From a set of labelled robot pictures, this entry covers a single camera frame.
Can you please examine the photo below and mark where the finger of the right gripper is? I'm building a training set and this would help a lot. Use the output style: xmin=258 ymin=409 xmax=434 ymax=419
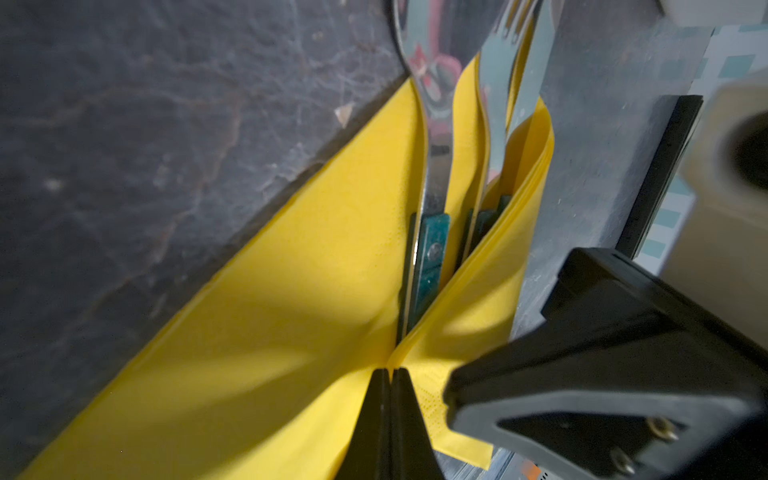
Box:
xmin=444 ymin=248 xmax=767 ymax=479

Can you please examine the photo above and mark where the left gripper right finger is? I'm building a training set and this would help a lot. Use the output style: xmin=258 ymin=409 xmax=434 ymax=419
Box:
xmin=390 ymin=368 xmax=444 ymax=480

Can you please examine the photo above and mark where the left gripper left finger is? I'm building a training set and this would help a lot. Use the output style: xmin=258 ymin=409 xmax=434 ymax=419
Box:
xmin=335 ymin=369 xmax=391 ymax=480

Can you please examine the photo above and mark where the yellow paper napkin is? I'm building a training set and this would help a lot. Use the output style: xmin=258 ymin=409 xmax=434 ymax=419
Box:
xmin=23 ymin=83 xmax=554 ymax=479

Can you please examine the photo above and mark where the fork with teal handle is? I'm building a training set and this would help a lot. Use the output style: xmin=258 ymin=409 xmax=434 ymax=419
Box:
xmin=458 ymin=0 xmax=541 ymax=259

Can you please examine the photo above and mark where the spoon with teal handle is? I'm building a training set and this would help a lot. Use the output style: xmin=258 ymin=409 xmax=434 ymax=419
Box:
xmin=393 ymin=1 xmax=467 ymax=341

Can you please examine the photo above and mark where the knife with teal handle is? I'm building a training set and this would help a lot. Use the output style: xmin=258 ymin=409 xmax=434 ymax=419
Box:
xmin=482 ymin=0 xmax=565 ymax=233

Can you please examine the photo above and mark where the white plastic bin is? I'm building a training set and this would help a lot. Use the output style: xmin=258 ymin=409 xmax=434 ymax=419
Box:
xmin=659 ymin=0 xmax=767 ymax=27

